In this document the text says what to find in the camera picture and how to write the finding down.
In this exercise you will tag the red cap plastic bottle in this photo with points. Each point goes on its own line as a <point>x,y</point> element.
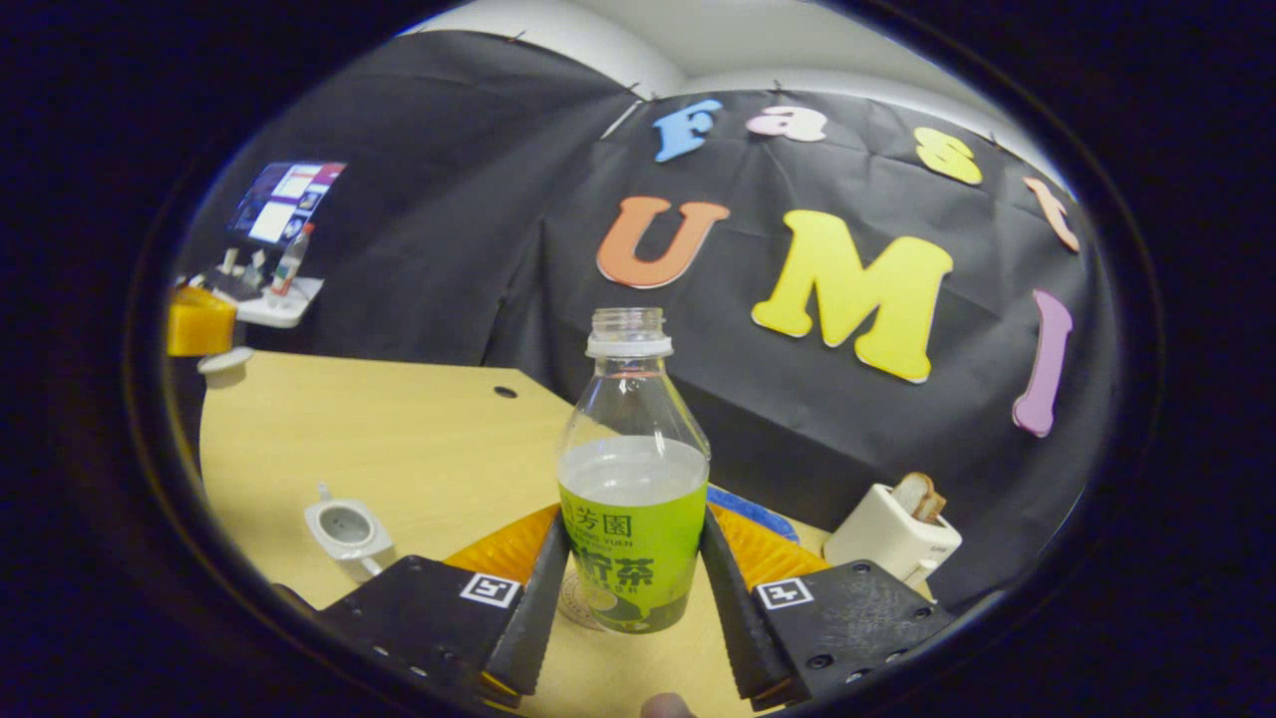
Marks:
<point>291,259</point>

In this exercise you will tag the computer monitor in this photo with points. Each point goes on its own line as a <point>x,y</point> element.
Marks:
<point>284,204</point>

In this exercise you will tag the black backdrop cloth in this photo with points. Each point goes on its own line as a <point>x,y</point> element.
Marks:
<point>797,419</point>

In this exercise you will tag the white teacup lid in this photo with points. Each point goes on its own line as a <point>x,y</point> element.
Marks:
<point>224,361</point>

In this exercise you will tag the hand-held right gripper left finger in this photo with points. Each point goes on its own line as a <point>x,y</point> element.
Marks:
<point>533,608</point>

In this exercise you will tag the bread slice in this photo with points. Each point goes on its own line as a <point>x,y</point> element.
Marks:
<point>917,497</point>

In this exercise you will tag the green label water bottle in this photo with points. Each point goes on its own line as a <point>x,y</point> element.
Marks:
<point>633,538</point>

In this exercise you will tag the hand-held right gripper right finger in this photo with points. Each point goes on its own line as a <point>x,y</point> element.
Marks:
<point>736,608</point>

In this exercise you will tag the white toaster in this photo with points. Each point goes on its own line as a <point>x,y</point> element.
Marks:
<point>877,538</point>

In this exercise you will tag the blue towel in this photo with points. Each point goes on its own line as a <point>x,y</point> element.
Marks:
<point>758,514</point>

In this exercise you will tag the white side table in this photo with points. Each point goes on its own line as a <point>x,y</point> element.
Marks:
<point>284,309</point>

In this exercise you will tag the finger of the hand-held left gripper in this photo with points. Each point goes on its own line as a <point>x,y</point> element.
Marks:
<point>199,321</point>

